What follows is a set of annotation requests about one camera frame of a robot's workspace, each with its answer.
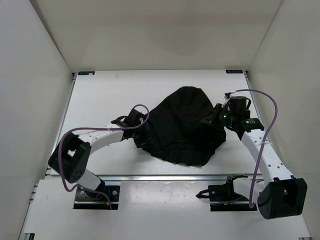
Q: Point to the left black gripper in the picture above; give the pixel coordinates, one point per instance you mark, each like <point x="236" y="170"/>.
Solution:
<point x="146" y="136"/>

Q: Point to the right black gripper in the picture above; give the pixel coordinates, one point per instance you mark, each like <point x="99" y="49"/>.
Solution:
<point x="212" y="119"/>

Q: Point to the black skirt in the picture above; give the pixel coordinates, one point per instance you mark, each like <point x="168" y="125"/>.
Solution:
<point x="179" y="131"/>

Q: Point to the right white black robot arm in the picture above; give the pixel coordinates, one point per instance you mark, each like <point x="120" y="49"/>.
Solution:
<point x="279" y="195"/>

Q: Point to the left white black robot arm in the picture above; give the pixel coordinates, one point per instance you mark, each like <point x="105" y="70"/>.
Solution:
<point x="71" y="155"/>

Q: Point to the right corner label sticker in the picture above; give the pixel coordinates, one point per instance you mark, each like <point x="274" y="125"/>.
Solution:
<point x="234" y="71"/>

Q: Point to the corner label sticker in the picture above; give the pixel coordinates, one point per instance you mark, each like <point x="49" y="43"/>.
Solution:
<point x="234" y="71"/>
<point x="86" y="73"/>

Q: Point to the left corner label sticker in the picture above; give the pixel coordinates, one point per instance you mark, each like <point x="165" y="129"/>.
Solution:
<point x="86" y="73"/>

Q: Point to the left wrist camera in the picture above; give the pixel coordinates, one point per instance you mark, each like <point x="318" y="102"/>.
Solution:
<point x="133" y="119"/>

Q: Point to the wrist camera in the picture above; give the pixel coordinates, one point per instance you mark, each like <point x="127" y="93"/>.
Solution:
<point x="239" y="106"/>
<point x="133" y="119"/>

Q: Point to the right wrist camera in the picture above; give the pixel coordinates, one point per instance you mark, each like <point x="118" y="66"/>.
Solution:
<point x="239" y="106"/>

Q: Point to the aluminium front rail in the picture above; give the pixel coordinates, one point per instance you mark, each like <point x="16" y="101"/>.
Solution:
<point x="166" y="178"/>

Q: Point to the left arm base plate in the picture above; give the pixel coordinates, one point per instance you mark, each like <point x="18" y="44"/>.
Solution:
<point x="85" y="200"/>

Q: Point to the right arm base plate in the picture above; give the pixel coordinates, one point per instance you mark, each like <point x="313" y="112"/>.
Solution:
<point x="222" y="198"/>

